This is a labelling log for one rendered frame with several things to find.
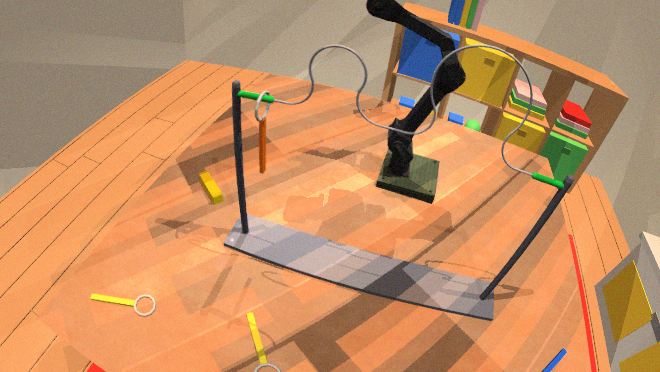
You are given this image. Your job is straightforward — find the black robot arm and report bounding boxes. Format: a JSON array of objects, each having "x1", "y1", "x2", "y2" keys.
[{"x1": 366, "y1": 0, "x2": 466, "y2": 177}]

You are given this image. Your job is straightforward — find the blue handle with white ring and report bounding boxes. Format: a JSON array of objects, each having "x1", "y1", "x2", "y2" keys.
[{"x1": 542, "y1": 348, "x2": 567, "y2": 372}]

